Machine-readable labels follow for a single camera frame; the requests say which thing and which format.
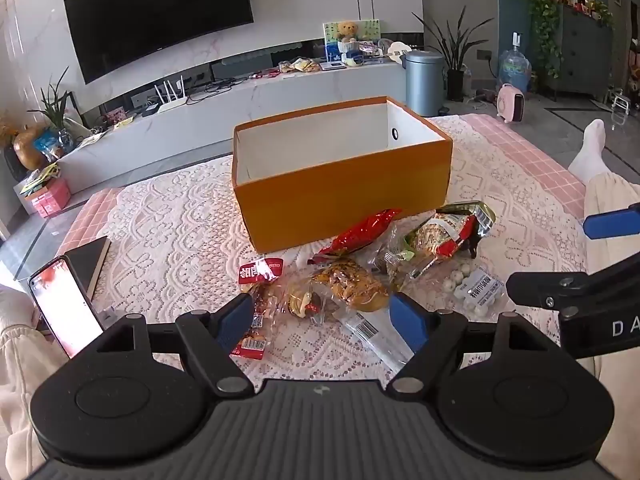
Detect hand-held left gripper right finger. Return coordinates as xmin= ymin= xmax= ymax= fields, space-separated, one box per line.
xmin=386 ymin=292 xmax=553 ymax=396

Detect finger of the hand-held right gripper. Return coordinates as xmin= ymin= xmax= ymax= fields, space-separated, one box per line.
xmin=582 ymin=208 xmax=640 ymax=241
xmin=505 ymin=272 xmax=601 ymax=311

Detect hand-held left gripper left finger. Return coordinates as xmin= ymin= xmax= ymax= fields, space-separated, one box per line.
xmin=92 ymin=292 xmax=256 ymax=396

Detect clear barcode packet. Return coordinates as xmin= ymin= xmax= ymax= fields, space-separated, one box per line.
xmin=335 ymin=307 xmax=418 ymax=376

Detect red-label clear meat packet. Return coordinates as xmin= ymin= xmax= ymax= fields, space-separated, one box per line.
xmin=237 ymin=257 xmax=286 ymax=361

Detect white candy balls packet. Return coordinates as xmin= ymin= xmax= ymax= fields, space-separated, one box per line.
xmin=442 ymin=264 xmax=506 ymax=317

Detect clear bread packet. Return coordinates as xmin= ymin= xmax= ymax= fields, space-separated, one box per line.
xmin=311 ymin=259 xmax=391 ymax=311

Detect small chocolate snack packet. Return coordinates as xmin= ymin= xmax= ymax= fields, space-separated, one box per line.
xmin=284 ymin=280 xmax=323 ymax=318

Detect green red nut packet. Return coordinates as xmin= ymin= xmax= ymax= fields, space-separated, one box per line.
xmin=402 ymin=201 xmax=497 ymax=281

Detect dark red snack packet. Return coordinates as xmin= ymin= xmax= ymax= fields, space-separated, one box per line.
xmin=307 ymin=208 xmax=403 ymax=266

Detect orange cardboard box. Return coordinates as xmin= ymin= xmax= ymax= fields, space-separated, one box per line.
xmin=231 ymin=95 xmax=454 ymax=254

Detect person's right leg white sock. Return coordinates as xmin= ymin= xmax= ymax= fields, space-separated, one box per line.
xmin=567 ymin=119 xmax=640 ymax=281

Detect white lace cloth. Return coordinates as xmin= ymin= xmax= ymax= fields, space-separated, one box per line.
xmin=92 ymin=115 xmax=586 ymax=391

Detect pink checked mat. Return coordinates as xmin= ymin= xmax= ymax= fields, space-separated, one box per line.
xmin=52 ymin=112 xmax=588 ymax=261

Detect pink space heater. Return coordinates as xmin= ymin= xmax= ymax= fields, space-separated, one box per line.
xmin=495 ymin=83 xmax=526 ymax=123

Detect black notebook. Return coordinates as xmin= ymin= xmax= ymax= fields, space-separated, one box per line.
xmin=62 ymin=236 xmax=112 ymax=296

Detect smartphone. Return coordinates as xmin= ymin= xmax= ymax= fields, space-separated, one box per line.
xmin=27 ymin=255 xmax=106 ymax=360

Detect grey dresser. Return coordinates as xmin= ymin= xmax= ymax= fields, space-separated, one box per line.
xmin=555 ymin=5 xmax=616 ymax=101

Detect blue water jug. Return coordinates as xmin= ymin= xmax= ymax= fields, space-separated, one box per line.
xmin=499 ymin=32 xmax=532 ymax=93

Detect white TV cabinet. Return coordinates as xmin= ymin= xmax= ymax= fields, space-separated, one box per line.
xmin=57 ymin=50 xmax=408 ymax=196

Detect tall plant in black pot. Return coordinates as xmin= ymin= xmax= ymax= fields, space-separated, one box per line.
xmin=412 ymin=7 xmax=493 ymax=102

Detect pink cardboard box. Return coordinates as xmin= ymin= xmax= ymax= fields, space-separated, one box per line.
xmin=25 ymin=177 xmax=72 ymax=218

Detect person's left leg beige trousers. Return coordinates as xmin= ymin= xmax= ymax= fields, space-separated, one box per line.
xmin=0 ymin=285 xmax=71 ymax=480

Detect white router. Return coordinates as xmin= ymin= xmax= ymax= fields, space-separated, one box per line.
xmin=152 ymin=74 xmax=188 ymax=113

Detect trailing green plant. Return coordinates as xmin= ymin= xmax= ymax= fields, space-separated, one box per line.
xmin=512 ymin=0 xmax=566 ymax=78

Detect blue-grey trash can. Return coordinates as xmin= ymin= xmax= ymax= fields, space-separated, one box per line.
xmin=404 ymin=50 xmax=446 ymax=117

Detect yellow papers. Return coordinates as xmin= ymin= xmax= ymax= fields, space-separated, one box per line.
xmin=20 ymin=162 xmax=61 ymax=196

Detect blue snack bag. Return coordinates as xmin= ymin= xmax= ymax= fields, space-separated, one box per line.
xmin=32 ymin=127 xmax=63 ymax=158

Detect clear bag of pastries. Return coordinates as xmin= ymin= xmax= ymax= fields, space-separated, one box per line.
xmin=277 ymin=57 xmax=321 ymax=73

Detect brown round vase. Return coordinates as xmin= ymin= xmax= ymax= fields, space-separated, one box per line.
xmin=12 ymin=125 xmax=51 ymax=171

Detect white round gadget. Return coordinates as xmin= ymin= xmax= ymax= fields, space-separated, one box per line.
xmin=385 ymin=40 xmax=416 ymax=66

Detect green plant in glass vase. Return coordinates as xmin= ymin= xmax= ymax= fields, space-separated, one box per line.
xmin=27 ymin=67 xmax=76 ymax=153

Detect green picture card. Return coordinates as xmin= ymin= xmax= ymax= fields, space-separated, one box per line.
xmin=322 ymin=19 xmax=382 ymax=63

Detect black television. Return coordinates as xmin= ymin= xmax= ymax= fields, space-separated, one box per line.
xmin=63 ymin=0 xmax=254 ymax=85

